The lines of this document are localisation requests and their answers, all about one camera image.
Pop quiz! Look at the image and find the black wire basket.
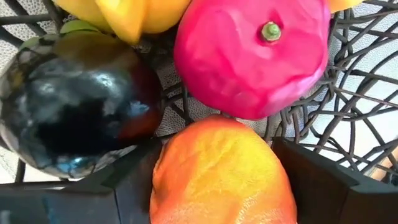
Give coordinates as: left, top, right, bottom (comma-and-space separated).
0, 0, 398, 187

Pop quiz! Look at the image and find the yellow starfruit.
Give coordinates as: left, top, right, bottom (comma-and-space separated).
52, 0, 192, 44

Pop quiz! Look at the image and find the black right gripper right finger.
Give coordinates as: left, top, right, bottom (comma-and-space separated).
272, 136, 361, 224

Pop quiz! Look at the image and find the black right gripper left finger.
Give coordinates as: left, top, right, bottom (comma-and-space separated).
102, 138, 163, 224

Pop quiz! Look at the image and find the orange mango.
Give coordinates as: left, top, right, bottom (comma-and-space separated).
149, 114, 298, 224

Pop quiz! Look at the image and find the red tomato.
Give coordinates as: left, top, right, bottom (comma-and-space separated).
173, 0, 331, 121

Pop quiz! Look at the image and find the dark purple eggplant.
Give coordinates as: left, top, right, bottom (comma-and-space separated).
0, 30, 162, 180

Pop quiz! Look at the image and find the green pear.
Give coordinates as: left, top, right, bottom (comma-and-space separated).
18, 19, 102, 52

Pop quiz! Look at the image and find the orange-yellow fruit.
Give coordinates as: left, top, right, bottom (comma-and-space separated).
328, 0, 364, 13

